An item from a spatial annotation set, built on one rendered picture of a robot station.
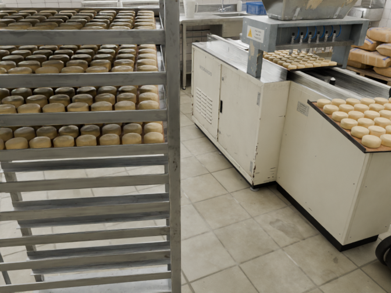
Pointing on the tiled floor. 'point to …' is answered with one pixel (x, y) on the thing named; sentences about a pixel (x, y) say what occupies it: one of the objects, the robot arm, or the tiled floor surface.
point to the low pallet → (369, 74)
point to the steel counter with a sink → (210, 13)
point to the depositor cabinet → (240, 111)
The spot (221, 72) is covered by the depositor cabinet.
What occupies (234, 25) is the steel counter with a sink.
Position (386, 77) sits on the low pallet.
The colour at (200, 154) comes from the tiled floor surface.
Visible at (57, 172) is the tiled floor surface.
